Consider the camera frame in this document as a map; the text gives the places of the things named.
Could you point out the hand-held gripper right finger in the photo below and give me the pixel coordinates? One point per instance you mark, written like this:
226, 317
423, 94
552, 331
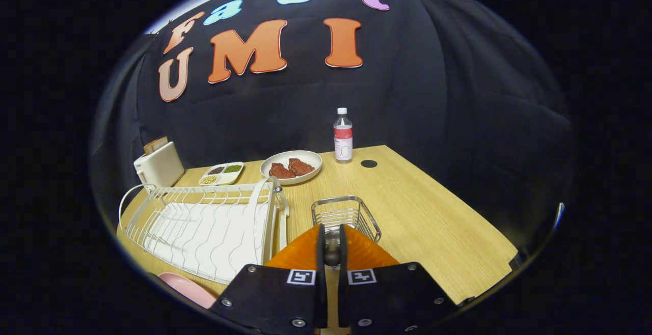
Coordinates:
343, 299

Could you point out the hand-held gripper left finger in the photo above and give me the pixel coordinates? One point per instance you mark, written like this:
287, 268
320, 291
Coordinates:
321, 299

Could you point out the metal spoon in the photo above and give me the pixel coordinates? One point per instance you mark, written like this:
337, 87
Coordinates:
332, 253

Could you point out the pink plate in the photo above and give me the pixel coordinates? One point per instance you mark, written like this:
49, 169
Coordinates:
191, 289

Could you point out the white round plate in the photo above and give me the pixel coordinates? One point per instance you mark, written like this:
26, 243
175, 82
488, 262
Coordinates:
305, 156

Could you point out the white divided dish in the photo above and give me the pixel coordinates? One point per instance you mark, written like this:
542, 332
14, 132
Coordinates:
224, 177

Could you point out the red raw steak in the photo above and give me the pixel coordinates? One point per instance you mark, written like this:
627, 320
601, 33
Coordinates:
281, 171
301, 167

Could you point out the pile of green beans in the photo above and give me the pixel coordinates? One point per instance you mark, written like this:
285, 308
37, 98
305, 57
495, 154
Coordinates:
233, 168

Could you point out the clear bottle with red label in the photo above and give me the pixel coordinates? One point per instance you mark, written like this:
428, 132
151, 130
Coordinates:
343, 139

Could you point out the pile of yellow beans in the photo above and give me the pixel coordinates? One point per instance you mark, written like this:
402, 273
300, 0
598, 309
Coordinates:
209, 179

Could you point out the pile of dark beans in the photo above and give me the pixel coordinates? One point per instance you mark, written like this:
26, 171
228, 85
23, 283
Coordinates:
216, 170

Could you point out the white toaster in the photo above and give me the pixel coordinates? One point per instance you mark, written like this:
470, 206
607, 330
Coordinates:
160, 167

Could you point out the brown bread slice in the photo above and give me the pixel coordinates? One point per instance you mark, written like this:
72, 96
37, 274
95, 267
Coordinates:
159, 142
151, 147

